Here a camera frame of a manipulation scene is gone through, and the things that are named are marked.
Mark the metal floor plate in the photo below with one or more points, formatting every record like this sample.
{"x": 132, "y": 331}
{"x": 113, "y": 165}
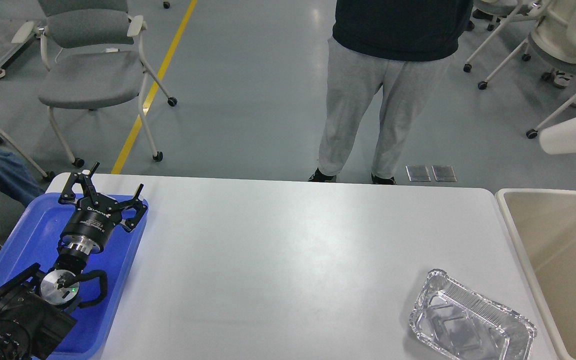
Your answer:
{"x": 444, "y": 173}
{"x": 418, "y": 173}

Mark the white office chair right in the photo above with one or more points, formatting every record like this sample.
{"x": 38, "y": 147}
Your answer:
{"x": 553, "y": 39}

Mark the aluminium foil tray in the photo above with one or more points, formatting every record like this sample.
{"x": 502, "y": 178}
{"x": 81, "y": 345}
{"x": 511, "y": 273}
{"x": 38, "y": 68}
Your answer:
{"x": 462, "y": 324}

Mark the metal floor plate left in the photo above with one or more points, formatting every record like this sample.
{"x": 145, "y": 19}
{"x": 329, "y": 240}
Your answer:
{"x": 418, "y": 173}

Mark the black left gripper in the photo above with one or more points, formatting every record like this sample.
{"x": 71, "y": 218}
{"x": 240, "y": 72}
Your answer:
{"x": 91, "y": 222}

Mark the blue plastic tray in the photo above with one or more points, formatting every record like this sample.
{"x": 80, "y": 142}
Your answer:
{"x": 34, "y": 240}

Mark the seated person blue jeans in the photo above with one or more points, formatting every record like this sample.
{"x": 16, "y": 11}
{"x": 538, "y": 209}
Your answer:
{"x": 16, "y": 182}

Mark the grey office chair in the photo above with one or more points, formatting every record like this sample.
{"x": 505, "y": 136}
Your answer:
{"x": 94, "y": 80}

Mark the standing person grey trousers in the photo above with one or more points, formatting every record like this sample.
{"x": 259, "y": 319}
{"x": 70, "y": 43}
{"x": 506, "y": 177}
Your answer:
{"x": 399, "y": 47}

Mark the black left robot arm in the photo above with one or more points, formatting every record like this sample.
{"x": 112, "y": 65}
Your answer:
{"x": 63, "y": 269}

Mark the beige plastic bin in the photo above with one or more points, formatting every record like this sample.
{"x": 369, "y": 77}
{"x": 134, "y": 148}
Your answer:
{"x": 542, "y": 226}

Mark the metal floor plate right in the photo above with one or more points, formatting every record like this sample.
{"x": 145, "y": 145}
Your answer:
{"x": 444, "y": 173}

